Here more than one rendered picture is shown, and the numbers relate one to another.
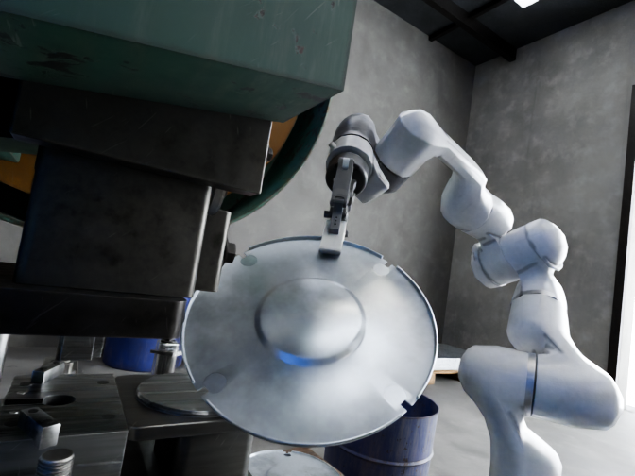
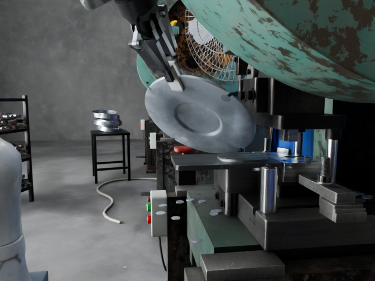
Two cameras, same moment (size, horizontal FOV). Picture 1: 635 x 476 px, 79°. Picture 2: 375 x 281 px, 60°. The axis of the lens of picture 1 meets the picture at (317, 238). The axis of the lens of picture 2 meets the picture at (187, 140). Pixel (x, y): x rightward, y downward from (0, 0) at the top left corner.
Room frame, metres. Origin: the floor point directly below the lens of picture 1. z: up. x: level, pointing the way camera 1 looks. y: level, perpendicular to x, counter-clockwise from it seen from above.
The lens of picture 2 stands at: (1.21, 0.30, 0.93)
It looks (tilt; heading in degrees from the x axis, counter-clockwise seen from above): 8 degrees down; 204
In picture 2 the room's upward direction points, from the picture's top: straight up
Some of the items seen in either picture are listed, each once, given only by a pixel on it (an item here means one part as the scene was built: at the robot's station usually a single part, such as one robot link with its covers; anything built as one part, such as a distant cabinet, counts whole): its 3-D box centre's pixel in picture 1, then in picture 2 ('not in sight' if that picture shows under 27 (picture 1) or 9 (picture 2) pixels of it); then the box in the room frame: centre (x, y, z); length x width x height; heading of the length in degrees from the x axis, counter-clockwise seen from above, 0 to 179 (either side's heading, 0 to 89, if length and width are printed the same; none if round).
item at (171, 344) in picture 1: (163, 369); (268, 187); (0.58, 0.19, 0.75); 0.03 x 0.03 x 0.10; 32
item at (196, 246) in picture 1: (158, 139); (278, 52); (0.39, 0.17, 1.04); 0.17 x 0.15 x 0.30; 122
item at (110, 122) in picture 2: not in sight; (109, 144); (-1.82, -2.02, 0.40); 0.45 x 0.40 x 0.79; 44
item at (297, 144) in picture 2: not in sight; (298, 142); (0.26, 0.22, 0.81); 0.02 x 0.02 x 0.14
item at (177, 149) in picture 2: not in sight; (184, 157); (0.20, -0.16, 0.72); 0.07 x 0.06 x 0.08; 122
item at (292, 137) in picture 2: (84, 333); (287, 132); (0.37, 0.20, 0.84); 0.05 x 0.03 x 0.04; 32
